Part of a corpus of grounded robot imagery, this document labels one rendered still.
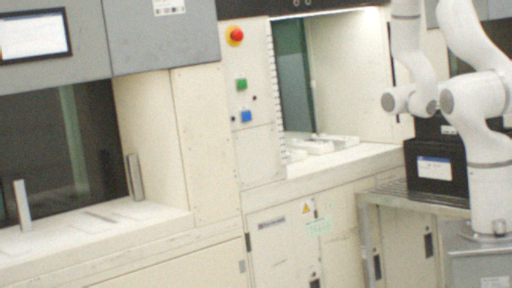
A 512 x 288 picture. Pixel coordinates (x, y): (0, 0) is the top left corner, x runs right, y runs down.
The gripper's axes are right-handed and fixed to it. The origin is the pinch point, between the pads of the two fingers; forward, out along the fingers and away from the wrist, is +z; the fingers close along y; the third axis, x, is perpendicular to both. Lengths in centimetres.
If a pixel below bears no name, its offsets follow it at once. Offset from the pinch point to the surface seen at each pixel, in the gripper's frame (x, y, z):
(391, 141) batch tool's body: -20.7, -37.6, 5.2
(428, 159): -21.6, -2.4, -13.6
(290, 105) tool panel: -9, -110, 14
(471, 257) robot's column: -36, 43, -51
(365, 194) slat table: -33.2, -22.9, -24.2
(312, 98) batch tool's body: -4, -79, 2
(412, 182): -30.1, -10.6, -13.5
